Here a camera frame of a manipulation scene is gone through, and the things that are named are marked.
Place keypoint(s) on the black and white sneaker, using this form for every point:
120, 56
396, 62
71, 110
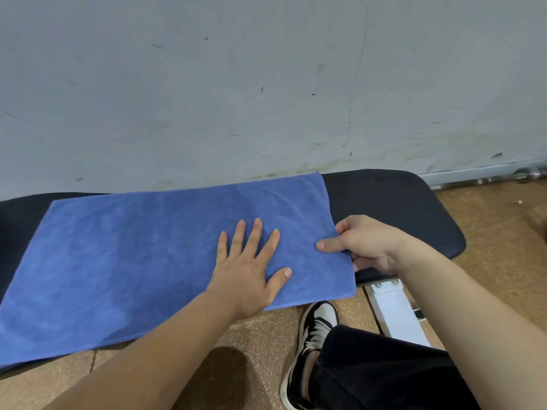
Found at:
314, 328

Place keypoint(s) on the person's right thumb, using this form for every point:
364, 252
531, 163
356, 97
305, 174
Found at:
333, 244

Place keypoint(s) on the person's left hand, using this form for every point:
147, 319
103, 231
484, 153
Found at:
243, 286

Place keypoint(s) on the white metal bench frame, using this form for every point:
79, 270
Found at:
397, 311

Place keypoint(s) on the person's left little finger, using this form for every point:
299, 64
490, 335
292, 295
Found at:
222, 247

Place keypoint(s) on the person's right forearm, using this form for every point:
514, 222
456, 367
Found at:
470, 320

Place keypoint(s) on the person's right hand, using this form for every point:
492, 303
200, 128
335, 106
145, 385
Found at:
371, 243

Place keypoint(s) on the grey metal floor rail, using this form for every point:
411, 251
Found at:
483, 177

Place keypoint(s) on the person's left forearm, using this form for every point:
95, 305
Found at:
149, 358

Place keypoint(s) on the blue microfibre towel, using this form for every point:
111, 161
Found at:
128, 251

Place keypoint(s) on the black trouser leg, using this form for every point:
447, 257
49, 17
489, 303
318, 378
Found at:
384, 371

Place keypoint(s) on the person's left thumb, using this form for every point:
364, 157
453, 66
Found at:
280, 279

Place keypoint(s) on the person's left middle finger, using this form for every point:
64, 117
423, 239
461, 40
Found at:
253, 239

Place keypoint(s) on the black padded bench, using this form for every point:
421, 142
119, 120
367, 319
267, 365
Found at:
384, 200

